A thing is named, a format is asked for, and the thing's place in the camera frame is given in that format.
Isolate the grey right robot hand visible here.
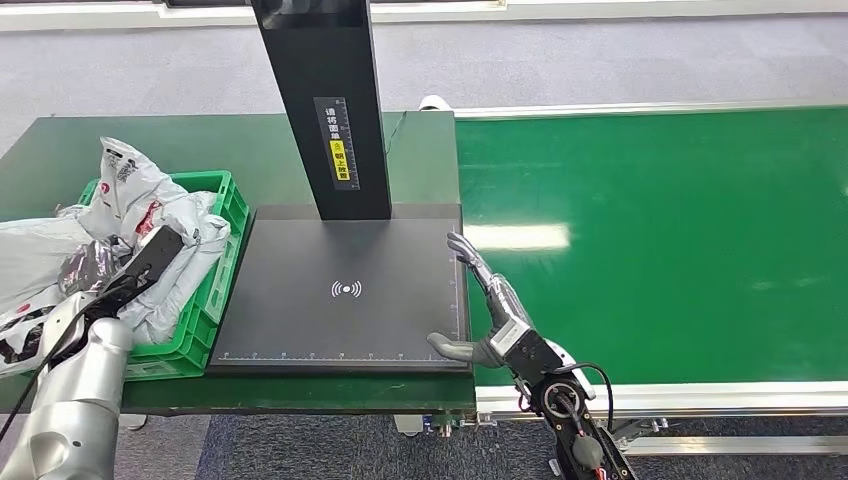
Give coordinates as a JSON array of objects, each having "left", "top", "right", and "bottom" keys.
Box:
[{"left": 426, "top": 231, "right": 531, "bottom": 370}]

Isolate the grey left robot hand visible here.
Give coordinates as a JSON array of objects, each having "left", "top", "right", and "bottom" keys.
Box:
[{"left": 58, "top": 239, "right": 134, "bottom": 296}]

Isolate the white crumpled mailer package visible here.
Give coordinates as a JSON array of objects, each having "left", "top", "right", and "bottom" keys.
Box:
[{"left": 0, "top": 215, "right": 95, "bottom": 313}]

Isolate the green plastic basket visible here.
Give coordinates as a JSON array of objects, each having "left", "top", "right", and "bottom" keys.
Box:
[{"left": 78, "top": 170, "right": 252, "bottom": 382}]

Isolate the white mailer with red print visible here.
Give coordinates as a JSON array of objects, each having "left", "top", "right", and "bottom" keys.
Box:
[{"left": 117, "top": 211, "right": 233, "bottom": 347}]

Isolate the dark green table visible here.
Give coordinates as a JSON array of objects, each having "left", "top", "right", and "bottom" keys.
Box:
[{"left": 0, "top": 111, "right": 478, "bottom": 417}]

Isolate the white mailer with red stripe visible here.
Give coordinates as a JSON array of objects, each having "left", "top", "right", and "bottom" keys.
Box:
[{"left": 173, "top": 191, "right": 221, "bottom": 231}]

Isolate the green conveyor belt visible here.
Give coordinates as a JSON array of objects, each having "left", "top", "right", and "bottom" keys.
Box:
[{"left": 455, "top": 105, "right": 848, "bottom": 388}]

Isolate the black yellow ruler label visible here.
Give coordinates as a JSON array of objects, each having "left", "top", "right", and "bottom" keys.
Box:
[{"left": 313, "top": 96, "right": 362, "bottom": 192}]

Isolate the black scale column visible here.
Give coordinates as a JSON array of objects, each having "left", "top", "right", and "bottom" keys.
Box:
[{"left": 250, "top": 0, "right": 393, "bottom": 222}]

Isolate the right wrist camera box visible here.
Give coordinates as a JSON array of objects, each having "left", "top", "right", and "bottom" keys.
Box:
[{"left": 488, "top": 316, "right": 566, "bottom": 390}]

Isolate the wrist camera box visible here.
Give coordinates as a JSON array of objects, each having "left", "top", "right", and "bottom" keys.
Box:
[
  {"left": 124, "top": 225, "right": 186, "bottom": 287},
  {"left": 488, "top": 316, "right": 566, "bottom": 390}
]

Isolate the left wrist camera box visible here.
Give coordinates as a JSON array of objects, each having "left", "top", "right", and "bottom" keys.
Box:
[{"left": 124, "top": 225, "right": 186, "bottom": 287}]

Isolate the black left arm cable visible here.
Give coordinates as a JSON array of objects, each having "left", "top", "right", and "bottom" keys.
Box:
[{"left": 0, "top": 278, "right": 137, "bottom": 445}]

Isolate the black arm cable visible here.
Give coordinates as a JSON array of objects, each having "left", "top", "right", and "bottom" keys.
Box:
[
  {"left": 559, "top": 362, "right": 615, "bottom": 433},
  {"left": 0, "top": 278, "right": 137, "bottom": 445}
]

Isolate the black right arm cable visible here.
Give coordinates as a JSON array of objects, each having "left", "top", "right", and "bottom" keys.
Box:
[{"left": 559, "top": 362, "right": 615, "bottom": 433}]

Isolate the thin black table cable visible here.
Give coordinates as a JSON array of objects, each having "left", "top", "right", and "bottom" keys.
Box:
[{"left": 386, "top": 111, "right": 409, "bottom": 158}]

